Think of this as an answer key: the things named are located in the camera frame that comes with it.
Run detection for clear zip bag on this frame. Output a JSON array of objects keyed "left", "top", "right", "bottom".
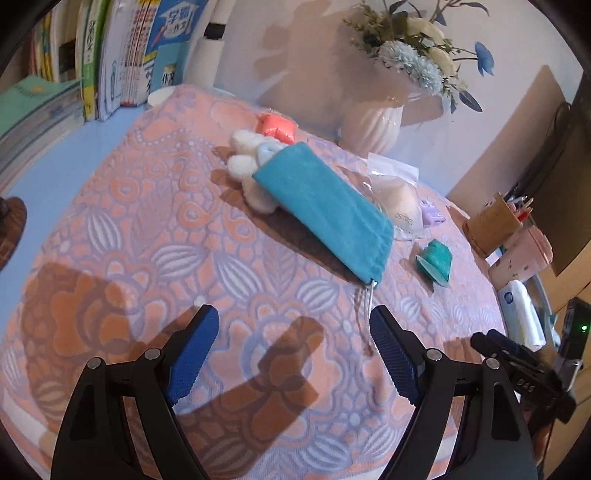
[{"left": 367, "top": 153, "right": 424, "bottom": 241}]

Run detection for teal drawstring pouch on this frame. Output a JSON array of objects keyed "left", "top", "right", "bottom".
[{"left": 253, "top": 142, "right": 394, "bottom": 285}]

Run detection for white plush bear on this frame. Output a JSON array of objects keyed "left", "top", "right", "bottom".
[{"left": 228, "top": 129, "right": 287, "bottom": 215}]

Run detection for orange soft block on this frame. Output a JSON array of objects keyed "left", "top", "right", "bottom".
[{"left": 257, "top": 113, "right": 297, "bottom": 145}]

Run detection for tissue pack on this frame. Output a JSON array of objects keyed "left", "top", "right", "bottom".
[{"left": 498, "top": 280, "right": 546, "bottom": 352}]

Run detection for wooden pen holder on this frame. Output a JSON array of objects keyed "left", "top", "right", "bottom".
[{"left": 463, "top": 192, "right": 523, "bottom": 259}]

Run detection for pens in holder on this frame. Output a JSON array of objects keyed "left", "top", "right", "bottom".
[{"left": 503, "top": 183, "right": 534, "bottom": 222}]

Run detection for black television screen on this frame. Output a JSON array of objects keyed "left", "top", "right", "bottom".
[{"left": 533, "top": 77, "right": 590, "bottom": 274}]

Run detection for brown round object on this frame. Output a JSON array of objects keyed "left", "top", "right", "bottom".
[{"left": 0, "top": 197, "right": 27, "bottom": 270}]

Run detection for pink patterned table cloth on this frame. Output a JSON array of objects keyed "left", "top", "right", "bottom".
[{"left": 0, "top": 84, "right": 509, "bottom": 480}]

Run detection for white ribbed vase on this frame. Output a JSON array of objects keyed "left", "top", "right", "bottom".
[{"left": 338, "top": 93, "right": 423, "bottom": 159}]

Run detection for green flat book stack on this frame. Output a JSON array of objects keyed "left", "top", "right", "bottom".
[{"left": 1, "top": 75, "right": 85, "bottom": 193}]

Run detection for blue white artificial flowers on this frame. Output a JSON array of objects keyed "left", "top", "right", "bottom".
[{"left": 342, "top": 0, "right": 495, "bottom": 113}]

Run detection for white desk lamp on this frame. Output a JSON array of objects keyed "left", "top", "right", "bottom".
[{"left": 147, "top": 1, "right": 235, "bottom": 108}]

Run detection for upright books row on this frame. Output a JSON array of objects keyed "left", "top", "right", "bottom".
[{"left": 29, "top": 0, "right": 209, "bottom": 121}]

